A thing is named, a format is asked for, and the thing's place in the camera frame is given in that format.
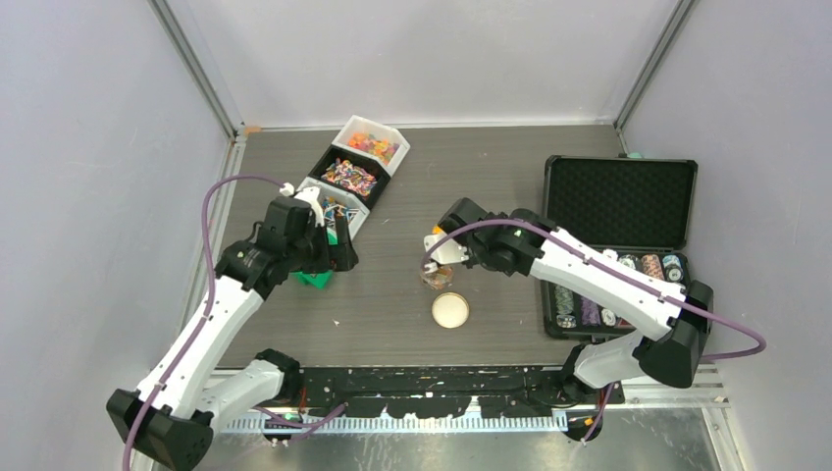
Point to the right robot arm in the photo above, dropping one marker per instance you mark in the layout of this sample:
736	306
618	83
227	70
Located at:
669	330

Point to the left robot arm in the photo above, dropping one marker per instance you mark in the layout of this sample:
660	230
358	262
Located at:
172	416

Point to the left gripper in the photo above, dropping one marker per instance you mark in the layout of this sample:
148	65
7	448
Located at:
333	257

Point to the white gummy candy bin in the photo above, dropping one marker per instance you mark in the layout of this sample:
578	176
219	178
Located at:
383	144

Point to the clear plastic jar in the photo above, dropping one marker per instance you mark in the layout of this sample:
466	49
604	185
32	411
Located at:
437	276

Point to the black swirl lollipop bin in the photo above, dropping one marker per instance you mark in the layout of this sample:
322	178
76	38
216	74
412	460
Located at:
361	176

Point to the green candy bin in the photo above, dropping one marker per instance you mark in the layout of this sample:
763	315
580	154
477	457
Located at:
317	280

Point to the white lollipop bin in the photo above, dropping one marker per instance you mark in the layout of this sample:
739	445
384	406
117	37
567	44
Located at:
336	201

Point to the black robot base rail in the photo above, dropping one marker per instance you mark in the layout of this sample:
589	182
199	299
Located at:
435	392

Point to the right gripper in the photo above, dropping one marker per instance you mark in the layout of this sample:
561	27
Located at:
466	254

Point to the black poker chip case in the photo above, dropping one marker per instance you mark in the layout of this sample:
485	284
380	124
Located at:
634	210

